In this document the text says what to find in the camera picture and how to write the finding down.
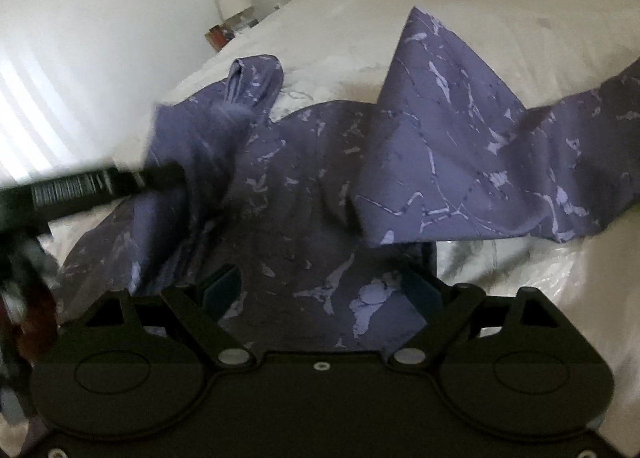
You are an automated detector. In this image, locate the red book on nightstand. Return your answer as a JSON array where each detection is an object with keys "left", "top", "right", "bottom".
[{"left": 205, "top": 24, "right": 234, "bottom": 52}]

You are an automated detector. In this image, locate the white table lamp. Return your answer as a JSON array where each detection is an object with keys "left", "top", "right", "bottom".
[{"left": 215, "top": 0, "right": 254, "bottom": 28}]

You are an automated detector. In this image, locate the purple marble pattern hoodie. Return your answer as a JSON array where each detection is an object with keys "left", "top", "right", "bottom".
[{"left": 56, "top": 9, "right": 639, "bottom": 352}]

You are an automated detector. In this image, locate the white embroidered bedspread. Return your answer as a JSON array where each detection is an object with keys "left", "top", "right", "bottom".
[{"left": 49, "top": 0, "right": 639, "bottom": 453}]

